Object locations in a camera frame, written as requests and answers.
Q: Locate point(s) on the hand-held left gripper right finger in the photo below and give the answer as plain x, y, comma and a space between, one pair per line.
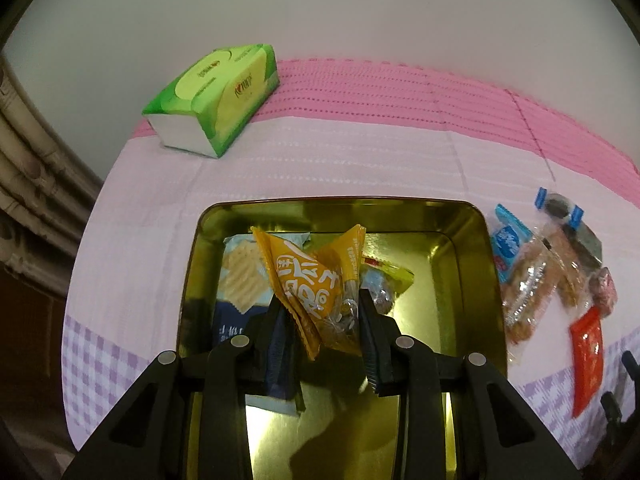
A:
371, 350

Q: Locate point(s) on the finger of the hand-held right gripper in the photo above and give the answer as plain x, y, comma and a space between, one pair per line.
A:
611, 407

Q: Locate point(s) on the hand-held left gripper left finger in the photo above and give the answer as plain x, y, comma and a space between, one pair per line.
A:
281, 360

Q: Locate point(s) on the yellow snack packet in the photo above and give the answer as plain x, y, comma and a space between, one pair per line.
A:
300, 280

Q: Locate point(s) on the gold metal tin box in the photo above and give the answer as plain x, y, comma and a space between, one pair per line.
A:
425, 217

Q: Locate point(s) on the long clear brown pastry packet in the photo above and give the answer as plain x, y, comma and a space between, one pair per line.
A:
525, 290

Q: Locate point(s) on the orange snack packet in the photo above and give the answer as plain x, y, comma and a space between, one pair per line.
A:
587, 355

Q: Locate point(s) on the small green-wrapped candy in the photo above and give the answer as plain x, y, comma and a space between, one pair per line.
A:
387, 285

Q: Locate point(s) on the blue cracker packet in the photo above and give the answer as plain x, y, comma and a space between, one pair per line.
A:
240, 270

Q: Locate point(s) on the small pink candy packet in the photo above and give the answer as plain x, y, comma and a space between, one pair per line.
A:
605, 290

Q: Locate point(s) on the clear brown biscuit packet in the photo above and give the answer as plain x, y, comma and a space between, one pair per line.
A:
565, 260

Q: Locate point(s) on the small blue snack packet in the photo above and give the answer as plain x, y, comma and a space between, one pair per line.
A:
507, 242

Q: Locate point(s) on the pink checked tablecloth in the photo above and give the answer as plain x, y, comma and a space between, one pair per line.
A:
350, 150

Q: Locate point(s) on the dark cookie packet blue ends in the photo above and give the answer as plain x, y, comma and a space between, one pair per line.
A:
555, 207

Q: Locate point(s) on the green tissue pack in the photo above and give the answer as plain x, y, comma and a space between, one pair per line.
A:
215, 90

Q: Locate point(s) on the rattan furniture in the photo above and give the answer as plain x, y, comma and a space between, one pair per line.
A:
30, 160

